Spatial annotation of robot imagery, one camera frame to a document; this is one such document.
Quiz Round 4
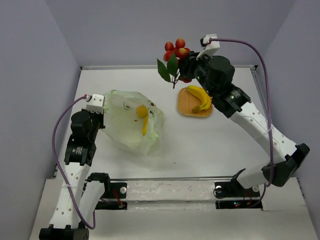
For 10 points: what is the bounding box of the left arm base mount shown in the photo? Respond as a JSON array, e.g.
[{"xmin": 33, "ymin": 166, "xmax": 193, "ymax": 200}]
[{"xmin": 95, "ymin": 182, "xmax": 128, "ymax": 211}]

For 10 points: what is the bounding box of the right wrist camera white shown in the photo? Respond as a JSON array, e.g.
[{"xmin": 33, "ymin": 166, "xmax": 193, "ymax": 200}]
[{"xmin": 196, "ymin": 34, "xmax": 220, "ymax": 60}]

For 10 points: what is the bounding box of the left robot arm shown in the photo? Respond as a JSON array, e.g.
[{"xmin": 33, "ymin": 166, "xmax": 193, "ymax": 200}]
[{"xmin": 39, "ymin": 108, "xmax": 111, "ymax": 240}]

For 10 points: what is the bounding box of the fake yellow banana bunch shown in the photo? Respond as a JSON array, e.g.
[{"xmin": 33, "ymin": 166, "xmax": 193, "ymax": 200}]
[{"xmin": 187, "ymin": 85, "xmax": 212, "ymax": 114}]

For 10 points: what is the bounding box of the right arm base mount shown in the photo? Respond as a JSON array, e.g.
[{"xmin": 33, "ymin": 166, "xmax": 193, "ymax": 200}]
[{"xmin": 212, "ymin": 173, "xmax": 263, "ymax": 210}]

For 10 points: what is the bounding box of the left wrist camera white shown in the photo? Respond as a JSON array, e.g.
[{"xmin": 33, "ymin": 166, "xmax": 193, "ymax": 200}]
[{"xmin": 85, "ymin": 94, "xmax": 105, "ymax": 114}]

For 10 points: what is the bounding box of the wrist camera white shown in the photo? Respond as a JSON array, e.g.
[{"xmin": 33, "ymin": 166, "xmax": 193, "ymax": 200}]
[
  {"xmin": 85, "ymin": 94, "xmax": 105, "ymax": 114},
  {"xmin": 196, "ymin": 34, "xmax": 220, "ymax": 60}
]

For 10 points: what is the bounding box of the square woven bamboo tray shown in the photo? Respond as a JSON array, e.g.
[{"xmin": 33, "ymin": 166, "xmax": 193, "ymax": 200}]
[{"xmin": 177, "ymin": 87, "xmax": 214, "ymax": 118}]

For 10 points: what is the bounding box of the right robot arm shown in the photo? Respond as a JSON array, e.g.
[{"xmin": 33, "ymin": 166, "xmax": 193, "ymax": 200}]
[{"xmin": 178, "ymin": 51, "xmax": 310, "ymax": 196}]

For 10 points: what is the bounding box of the light green plastic bag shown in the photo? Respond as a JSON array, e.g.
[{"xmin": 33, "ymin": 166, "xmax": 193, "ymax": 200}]
[{"xmin": 103, "ymin": 90, "xmax": 165, "ymax": 156}]

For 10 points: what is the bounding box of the fake red berry branch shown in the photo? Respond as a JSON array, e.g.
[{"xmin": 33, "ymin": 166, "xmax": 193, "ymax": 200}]
[{"xmin": 157, "ymin": 38, "xmax": 192, "ymax": 89}]

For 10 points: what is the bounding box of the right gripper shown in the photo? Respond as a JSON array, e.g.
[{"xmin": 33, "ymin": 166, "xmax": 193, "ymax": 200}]
[{"xmin": 177, "ymin": 49, "xmax": 216, "ymax": 97}]

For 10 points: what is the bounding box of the fake yellow starfruit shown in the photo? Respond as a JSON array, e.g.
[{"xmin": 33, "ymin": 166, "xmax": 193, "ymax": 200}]
[{"xmin": 142, "ymin": 115, "xmax": 149, "ymax": 136}]

